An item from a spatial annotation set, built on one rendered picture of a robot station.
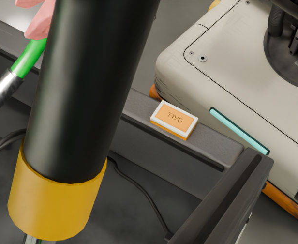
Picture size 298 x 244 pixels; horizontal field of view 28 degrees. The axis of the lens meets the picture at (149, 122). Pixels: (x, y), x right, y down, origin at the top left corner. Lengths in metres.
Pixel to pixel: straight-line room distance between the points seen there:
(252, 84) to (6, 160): 0.89
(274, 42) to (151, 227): 1.00
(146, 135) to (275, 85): 0.89
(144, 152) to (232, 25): 0.95
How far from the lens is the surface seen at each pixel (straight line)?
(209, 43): 1.66
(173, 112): 0.73
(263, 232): 1.73
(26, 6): 0.52
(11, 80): 0.53
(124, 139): 0.80
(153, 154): 0.79
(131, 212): 0.81
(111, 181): 0.83
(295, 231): 1.75
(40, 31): 0.49
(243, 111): 1.56
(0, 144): 0.65
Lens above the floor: 1.59
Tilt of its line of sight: 60 degrees down
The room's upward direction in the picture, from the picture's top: 4 degrees clockwise
